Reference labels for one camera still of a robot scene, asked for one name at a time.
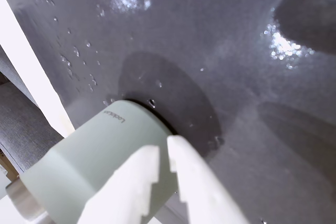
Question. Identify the black table mat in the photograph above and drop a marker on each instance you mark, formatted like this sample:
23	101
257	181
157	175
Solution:
197	37

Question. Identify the pale green metal-lined mug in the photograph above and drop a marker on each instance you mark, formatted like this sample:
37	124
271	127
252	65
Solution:
92	150

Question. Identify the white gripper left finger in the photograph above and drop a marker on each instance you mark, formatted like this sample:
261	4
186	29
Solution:
131	182

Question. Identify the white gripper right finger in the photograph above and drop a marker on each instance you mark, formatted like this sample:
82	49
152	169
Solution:
199	187

